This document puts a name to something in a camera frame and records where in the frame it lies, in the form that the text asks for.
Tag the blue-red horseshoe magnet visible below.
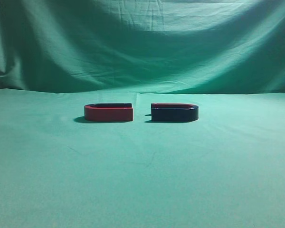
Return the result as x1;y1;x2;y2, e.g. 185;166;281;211
151;103;199;122

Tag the left red-blue horseshoe magnet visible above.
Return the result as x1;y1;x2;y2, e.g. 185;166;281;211
84;103;133;122

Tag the green cloth backdrop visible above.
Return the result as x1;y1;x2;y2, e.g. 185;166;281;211
0;0;285;228

